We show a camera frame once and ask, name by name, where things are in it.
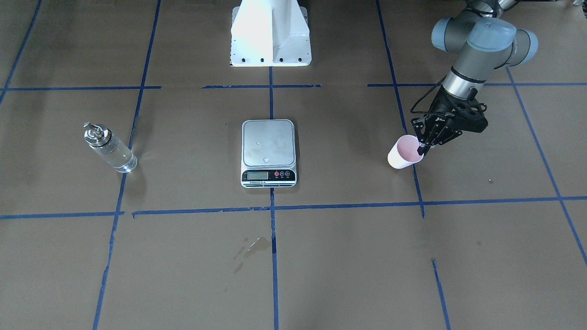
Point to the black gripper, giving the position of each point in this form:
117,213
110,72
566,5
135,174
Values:
445,105

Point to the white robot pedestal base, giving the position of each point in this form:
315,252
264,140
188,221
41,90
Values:
268,33

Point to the pink paper cup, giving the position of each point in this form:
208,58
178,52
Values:
405,152

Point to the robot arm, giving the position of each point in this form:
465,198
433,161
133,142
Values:
483,43

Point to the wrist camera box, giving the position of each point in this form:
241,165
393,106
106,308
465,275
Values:
470,117

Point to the digital kitchen scale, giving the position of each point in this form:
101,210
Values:
268,154

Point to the glass sauce bottle metal spout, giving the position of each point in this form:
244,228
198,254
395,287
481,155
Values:
109,147

